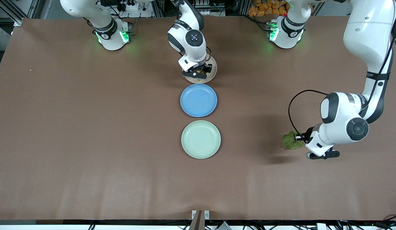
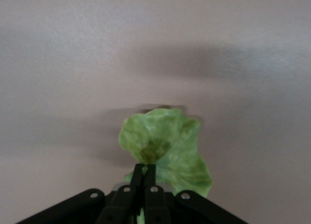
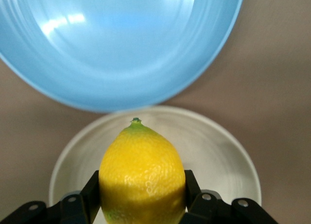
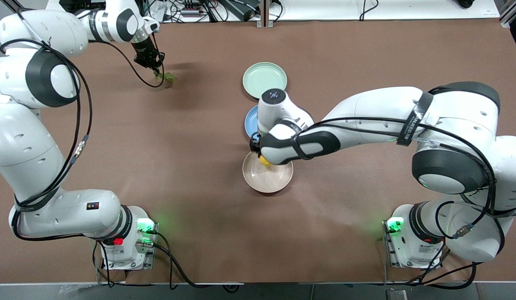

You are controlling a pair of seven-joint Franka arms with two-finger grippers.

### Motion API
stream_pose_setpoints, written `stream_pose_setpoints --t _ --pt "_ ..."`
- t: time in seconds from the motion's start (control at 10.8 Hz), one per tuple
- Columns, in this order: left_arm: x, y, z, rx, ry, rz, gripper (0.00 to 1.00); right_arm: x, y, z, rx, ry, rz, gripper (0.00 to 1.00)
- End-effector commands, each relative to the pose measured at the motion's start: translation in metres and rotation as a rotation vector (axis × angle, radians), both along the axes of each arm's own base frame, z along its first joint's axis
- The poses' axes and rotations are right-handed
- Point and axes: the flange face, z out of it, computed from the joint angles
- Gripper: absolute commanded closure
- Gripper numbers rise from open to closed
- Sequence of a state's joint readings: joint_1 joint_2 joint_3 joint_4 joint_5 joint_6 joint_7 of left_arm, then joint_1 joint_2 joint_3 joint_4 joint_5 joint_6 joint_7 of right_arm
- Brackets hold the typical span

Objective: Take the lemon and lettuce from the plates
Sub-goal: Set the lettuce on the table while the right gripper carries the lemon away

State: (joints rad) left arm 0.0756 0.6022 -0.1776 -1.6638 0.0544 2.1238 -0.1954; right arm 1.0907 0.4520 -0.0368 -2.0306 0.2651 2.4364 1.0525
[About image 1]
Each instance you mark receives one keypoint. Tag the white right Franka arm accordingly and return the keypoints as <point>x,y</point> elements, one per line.
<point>188,41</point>

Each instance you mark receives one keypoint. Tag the orange packaged snacks pile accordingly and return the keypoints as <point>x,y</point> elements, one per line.
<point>268,8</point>

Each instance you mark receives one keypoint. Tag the grey table edge bracket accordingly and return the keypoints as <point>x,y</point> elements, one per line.
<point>200,220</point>

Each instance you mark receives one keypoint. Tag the green lettuce leaf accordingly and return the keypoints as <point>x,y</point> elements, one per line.
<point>290,141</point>

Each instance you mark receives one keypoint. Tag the beige round plate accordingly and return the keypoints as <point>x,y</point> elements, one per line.
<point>213,75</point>

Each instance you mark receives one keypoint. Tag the grey ribbed box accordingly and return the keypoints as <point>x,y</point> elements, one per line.
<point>223,226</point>

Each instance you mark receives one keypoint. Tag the blue round plate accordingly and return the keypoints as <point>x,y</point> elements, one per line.
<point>198,100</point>

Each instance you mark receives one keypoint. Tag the aluminium frame profile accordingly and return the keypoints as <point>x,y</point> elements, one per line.
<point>12,11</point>

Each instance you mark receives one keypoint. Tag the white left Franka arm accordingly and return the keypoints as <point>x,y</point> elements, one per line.
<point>364,38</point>

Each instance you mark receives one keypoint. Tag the white power strip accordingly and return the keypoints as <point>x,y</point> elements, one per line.
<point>130,7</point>

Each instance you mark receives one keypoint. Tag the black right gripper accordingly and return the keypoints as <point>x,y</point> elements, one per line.
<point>205,68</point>

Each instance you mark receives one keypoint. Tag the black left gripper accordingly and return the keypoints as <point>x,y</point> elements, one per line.
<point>308,133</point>

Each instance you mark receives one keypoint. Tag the pale green round plate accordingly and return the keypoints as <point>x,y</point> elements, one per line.
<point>201,139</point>

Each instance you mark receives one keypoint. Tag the yellow lemon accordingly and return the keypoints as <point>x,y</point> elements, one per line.
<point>202,76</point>

